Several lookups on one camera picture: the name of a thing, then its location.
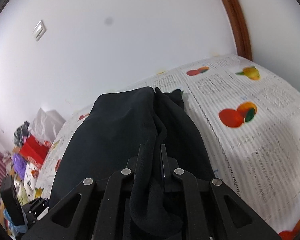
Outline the white wall light switch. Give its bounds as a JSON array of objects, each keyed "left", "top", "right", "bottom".
[{"left": 33, "top": 20, "right": 46, "bottom": 41}]

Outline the red paper gift bag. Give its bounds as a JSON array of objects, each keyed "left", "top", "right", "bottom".
[{"left": 19, "top": 135, "right": 49, "bottom": 169}]

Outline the white plastic bag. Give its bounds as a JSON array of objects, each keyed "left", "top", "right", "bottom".
[{"left": 28, "top": 108, "right": 65, "bottom": 148}]

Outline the brown wooden door frame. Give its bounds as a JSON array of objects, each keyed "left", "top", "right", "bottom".
[{"left": 221, "top": 0, "right": 253, "bottom": 61}]

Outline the fruit print table cover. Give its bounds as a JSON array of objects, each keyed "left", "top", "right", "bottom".
[{"left": 40, "top": 55, "right": 300, "bottom": 239}]

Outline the plaid dark cloth bundle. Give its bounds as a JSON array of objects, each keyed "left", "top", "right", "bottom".
[{"left": 13, "top": 121, "right": 31, "bottom": 147}]

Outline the purple fuzzy item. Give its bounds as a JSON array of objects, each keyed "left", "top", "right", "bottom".
[{"left": 12, "top": 153, "right": 27, "bottom": 180}]

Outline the black long-sleeve sweatshirt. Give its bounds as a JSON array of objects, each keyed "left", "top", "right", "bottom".
[{"left": 50, "top": 87, "right": 214, "bottom": 239}]

